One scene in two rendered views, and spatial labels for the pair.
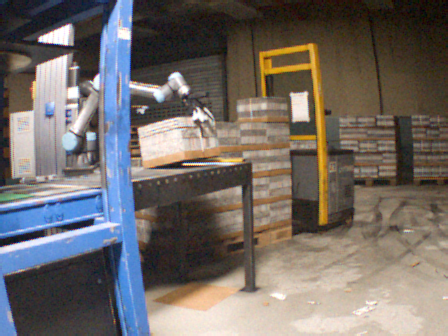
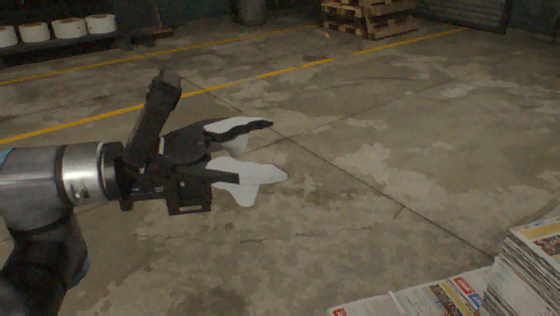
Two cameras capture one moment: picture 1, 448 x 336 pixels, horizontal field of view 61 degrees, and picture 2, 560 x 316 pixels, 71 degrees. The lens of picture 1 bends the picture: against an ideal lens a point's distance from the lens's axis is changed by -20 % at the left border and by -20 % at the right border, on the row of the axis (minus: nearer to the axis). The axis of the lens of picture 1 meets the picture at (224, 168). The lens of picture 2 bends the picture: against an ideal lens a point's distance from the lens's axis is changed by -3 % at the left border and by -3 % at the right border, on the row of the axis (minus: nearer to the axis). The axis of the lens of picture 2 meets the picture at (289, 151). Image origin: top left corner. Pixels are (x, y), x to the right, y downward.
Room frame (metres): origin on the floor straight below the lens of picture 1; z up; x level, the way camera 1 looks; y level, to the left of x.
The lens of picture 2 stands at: (3.28, 0.42, 1.47)
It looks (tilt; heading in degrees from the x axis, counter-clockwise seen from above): 29 degrees down; 24
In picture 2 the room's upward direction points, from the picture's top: straight up
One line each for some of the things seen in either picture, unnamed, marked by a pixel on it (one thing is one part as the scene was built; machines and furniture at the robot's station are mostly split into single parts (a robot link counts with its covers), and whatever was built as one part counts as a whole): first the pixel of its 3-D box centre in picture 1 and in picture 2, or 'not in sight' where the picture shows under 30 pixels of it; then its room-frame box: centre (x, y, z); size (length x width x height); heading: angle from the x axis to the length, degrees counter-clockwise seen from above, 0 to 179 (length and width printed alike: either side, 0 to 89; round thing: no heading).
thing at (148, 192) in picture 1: (187, 184); not in sight; (2.14, 0.17, 0.74); 1.34 x 0.05 x 0.12; 152
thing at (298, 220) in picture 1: (291, 212); not in sight; (4.43, -0.64, 0.20); 0.62 x 0.05 x 0.30; 40
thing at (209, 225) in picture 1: (203, 205); not in sight; (3.73, 0.18, 0.42); 1.17 x 0.39 x 0.83; 130
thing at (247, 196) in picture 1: (248, 239); not in sight; (2.71, -0.13, 0.34); 0.06 x 0.06 x 0.68; 62
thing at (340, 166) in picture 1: (318, 186); not in sight; (4.72, -0.98, 0.40); 0.69 x 0.55 x 0.80; 40
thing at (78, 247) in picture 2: not in sight; (47, 253); (3.50, 0.86, 1.12); 0.11 x 0.08 x 0.11; 35
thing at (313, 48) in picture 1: (320, 132); not in sight; (4.23, -0.92, 0.97); 0.09 x 0.09 x 1.75; 40
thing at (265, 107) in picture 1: (265, 169); not in sight; (4.20, -0.37, 0.65); 0.39 x 0.30 x 1.29; 40
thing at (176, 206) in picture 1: (178, 234); not in sight; (2.94, 0.31, 0.34); 0.06 x 0.06 x 0.68; 62
